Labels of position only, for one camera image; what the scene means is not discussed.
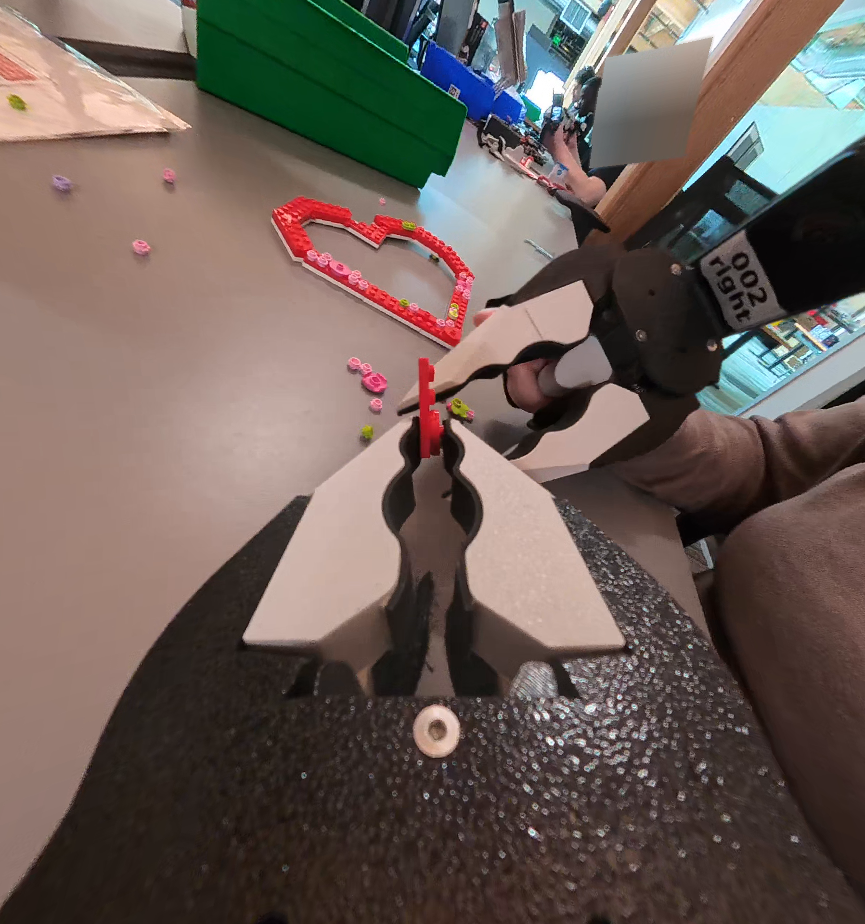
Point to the lego instruction booklet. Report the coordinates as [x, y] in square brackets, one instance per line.
[64, 79]

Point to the red lego plate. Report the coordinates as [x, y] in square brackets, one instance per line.
[426, 404]

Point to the person's torso in brown sweater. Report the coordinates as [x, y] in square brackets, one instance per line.
[822, 650]

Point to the red heart lego frame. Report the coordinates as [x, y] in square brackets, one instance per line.
[317, 252]

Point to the scattered small lego pieces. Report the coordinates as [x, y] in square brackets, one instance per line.
[374, 381]

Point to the wooden support post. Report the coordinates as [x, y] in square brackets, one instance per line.
[750, 79]

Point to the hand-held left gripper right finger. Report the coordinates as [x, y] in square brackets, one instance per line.
[540, 570]

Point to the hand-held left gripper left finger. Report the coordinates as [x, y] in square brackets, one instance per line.
[317, 570]

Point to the purple lego flower stud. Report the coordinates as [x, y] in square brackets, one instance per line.
[60, 183]

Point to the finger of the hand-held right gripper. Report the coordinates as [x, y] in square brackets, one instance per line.
[591, 440]
[504, 339]

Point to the blue plastic bin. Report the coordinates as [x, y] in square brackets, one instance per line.
[461, 76]

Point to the person's right hand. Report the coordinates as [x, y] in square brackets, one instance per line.
[527, 390]

